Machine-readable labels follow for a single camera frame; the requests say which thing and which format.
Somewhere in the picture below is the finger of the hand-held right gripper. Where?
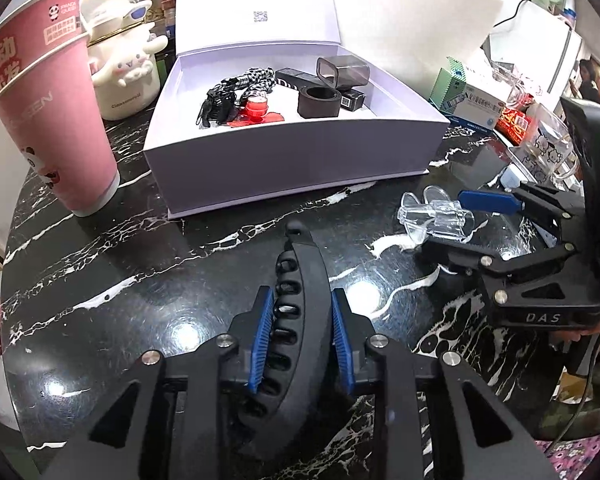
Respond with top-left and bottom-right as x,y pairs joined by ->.
420,237 -> 600,331
457,180 -> 587,234

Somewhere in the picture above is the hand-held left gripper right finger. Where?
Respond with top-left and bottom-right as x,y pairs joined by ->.
331,287 -> 561,480

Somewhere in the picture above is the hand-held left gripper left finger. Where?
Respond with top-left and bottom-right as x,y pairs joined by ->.
40,286 -> 276,480

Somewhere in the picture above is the clear acrylic hair clip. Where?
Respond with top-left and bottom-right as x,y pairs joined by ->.
397,186 -> 476,246

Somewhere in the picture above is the black curved hair clip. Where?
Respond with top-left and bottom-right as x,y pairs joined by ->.
235,220 -> 333,461

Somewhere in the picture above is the white gift box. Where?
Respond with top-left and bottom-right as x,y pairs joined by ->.
143,0 -> 451,219

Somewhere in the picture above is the smoky translucent plastic case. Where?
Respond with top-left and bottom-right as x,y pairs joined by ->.
316,55 -> 371,90

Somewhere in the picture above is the black long barcode box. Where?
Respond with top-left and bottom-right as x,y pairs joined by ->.
275,67 -> 366,111

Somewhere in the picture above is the light blue kitchen scale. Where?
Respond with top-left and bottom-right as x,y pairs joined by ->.
499,145 -> 563,248

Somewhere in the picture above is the cartoon print glass mug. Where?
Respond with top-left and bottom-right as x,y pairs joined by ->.
517,105 -> 581,183

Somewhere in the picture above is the red packet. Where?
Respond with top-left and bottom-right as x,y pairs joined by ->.
495,107 -> 536,146

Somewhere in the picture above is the white green medicine box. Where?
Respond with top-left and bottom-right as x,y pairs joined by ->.
460,66 -> 513,106

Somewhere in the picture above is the clear glass cup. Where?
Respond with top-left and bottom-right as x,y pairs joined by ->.
490,62 -> 526,106

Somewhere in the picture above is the green patterned box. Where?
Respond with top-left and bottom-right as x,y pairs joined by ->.
430,57 -> 468,111

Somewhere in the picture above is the white fridge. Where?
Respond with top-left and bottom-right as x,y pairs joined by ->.
480,0 -> 583,101

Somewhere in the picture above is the white foam board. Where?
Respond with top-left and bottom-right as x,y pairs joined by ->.
327,0 -> 518,111

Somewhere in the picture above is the red flower hair clip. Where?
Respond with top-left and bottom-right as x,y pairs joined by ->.
226,95 -> 286,128

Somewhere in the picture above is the purple floral cloth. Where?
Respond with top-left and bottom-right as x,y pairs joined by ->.
550,430 -> 600,480

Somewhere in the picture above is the pink paper cup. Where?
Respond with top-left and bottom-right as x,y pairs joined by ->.
0,0 -> 93,106
0,35 -> 121,217

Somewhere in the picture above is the white cartoon dog jar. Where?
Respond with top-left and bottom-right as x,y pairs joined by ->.
80,0 -> 170,121

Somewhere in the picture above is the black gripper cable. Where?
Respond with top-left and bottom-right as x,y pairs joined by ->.
550,330 -> 600,456

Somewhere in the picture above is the black power cable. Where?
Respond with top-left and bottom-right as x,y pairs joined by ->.
490,0 -> 528,28

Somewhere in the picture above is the black ring band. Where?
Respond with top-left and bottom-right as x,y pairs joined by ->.
297,86 -> 342,120

